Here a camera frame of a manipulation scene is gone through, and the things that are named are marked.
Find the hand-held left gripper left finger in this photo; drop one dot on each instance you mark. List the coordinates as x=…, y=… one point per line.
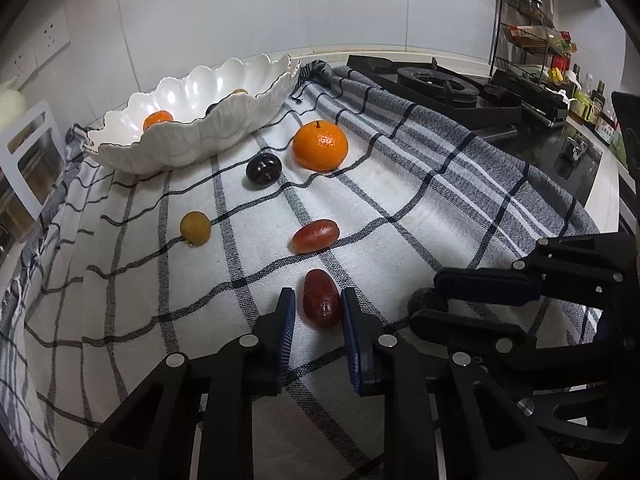
x=287, y=330

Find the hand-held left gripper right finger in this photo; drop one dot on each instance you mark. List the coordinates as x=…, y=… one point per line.
x=351, y=332

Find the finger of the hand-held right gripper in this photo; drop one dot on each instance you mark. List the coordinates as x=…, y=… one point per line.
x=485, y=285
x=465, y=332

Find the red oval date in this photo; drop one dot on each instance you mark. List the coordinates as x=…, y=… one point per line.
x=322, y=299
x=315, y=236

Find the small dark grape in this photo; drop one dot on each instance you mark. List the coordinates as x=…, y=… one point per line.
x=425, y=301

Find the white scalloped bowl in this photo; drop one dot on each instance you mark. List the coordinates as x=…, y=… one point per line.
x=165, y=150

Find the dark purple plum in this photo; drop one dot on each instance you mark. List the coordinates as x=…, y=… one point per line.
x=212, y=108
x=263, y=171

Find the orange mandarin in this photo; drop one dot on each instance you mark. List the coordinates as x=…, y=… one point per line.
x=320, y=146
x=157, y=119

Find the grey white checked cloth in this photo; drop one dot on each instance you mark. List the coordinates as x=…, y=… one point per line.
x=150, y=335

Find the black glass gas hob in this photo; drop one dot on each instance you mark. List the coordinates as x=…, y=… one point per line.
x=550, y=160

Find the silver hob knob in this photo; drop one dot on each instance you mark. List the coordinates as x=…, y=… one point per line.
x=574, y=148

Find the black burner pan support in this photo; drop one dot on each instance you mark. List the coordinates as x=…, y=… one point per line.
x=530, y=100
x=435, y=85

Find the white frame stand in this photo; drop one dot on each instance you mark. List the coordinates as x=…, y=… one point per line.
x=50, y=160

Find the white wall socket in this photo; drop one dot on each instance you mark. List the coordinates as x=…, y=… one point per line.
x=17, y=63
x=50, y=35

